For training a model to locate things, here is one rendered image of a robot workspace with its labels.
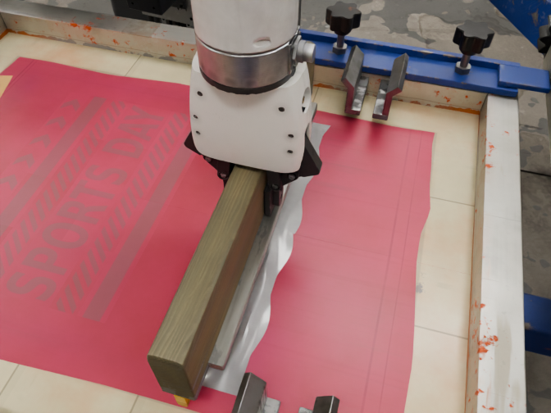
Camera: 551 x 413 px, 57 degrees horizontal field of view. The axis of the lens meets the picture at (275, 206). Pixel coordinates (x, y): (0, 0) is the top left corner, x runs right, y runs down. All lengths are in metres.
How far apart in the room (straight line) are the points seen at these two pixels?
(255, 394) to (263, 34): 0.25
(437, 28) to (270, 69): 2.44
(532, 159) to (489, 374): 1.77
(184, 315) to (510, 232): 0.33
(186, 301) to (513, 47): 2.50
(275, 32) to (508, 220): 0.32
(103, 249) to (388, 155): 0.35
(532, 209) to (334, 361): 1.59
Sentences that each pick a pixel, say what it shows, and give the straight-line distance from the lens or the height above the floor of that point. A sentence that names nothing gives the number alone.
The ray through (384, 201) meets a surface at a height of 0.95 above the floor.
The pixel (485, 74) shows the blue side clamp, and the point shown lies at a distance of 0.72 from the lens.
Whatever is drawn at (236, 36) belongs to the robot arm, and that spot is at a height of 1.21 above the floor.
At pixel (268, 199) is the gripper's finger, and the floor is 1.02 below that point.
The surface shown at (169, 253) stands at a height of 0.95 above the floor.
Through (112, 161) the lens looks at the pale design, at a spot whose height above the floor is 0.96.
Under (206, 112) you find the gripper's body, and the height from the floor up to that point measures 1.12.
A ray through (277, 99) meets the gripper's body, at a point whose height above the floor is 1.15.
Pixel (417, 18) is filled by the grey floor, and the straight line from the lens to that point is 2.84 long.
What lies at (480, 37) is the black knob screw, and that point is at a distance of 0.67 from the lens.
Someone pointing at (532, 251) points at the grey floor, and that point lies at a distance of 1.89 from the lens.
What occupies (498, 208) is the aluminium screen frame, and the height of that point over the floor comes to 0.99.
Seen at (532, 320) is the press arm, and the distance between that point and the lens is 0.60.
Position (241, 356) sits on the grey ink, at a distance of 0.47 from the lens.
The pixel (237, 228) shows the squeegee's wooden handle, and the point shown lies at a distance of 0.43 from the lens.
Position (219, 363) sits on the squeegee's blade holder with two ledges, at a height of 0.99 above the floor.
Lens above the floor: 1.40
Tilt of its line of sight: 51 degrees down
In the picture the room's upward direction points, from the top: straight up
